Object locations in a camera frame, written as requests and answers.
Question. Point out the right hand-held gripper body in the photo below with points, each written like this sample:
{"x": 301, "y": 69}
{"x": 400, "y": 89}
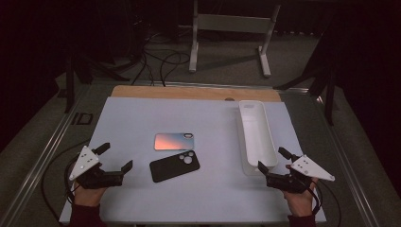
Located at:
{"x": 287, "y": 183}

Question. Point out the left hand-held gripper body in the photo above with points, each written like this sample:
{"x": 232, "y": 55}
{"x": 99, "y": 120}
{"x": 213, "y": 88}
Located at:
{"x": 107, "y": 179}

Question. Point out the white plastic bin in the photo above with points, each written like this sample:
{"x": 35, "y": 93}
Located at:
{"x": 257, "y": 138}

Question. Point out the black phone case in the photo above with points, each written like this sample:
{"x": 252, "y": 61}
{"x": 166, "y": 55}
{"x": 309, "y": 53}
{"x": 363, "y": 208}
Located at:
{"x": 170, "y": 168}

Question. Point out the iridescent phone case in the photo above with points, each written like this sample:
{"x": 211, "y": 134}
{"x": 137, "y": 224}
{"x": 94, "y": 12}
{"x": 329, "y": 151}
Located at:
{"x": 171, "y": 142}

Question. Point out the person's right hand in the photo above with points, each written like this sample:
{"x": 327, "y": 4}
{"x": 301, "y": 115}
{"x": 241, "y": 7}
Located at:
{"x": 301, "y": 203}

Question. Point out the person's left hand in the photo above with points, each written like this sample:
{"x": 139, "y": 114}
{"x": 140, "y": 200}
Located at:
{"x": 88, "y": 197}

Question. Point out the black tripod stand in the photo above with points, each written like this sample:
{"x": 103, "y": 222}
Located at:
{"x": 70, "y": 88}
{"x": 329, "y": 104}

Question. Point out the white table mat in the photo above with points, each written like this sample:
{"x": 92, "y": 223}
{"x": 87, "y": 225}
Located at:
{"x": 205, "y": 198}

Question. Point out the white metal stand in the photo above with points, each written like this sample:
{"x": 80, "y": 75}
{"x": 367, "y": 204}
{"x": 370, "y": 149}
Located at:
{"x": 233, "y": 23}

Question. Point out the black rectangular floor bracket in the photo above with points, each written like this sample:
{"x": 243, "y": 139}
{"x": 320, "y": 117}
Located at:
{"x": 82, "y": 118}

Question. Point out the metal floor rail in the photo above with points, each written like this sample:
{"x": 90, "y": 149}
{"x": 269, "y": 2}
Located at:
{"x": 41, "y": 160}
{"x": 350, "y": 176}

